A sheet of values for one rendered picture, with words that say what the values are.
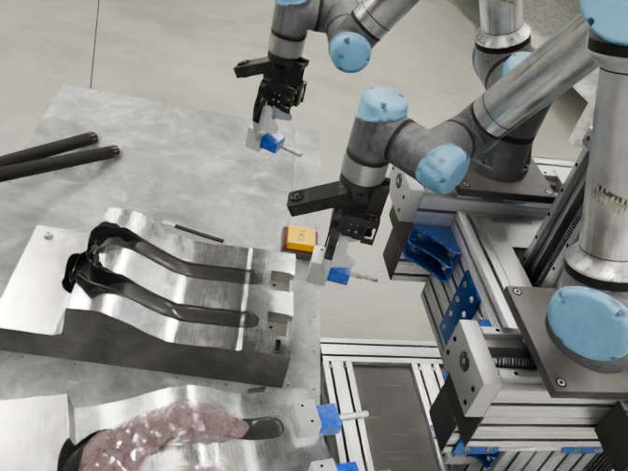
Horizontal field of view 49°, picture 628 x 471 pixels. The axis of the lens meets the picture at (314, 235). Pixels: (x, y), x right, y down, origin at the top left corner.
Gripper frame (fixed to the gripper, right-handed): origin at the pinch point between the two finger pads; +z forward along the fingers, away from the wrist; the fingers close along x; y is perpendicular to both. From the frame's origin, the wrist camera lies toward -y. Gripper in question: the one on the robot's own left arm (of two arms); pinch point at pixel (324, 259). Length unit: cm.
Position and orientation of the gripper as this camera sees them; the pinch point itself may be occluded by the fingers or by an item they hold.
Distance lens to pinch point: 127.3
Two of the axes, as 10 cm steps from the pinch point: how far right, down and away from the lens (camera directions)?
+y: 9.7, 2.4, 0.3
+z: -2.0, 7.5, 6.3
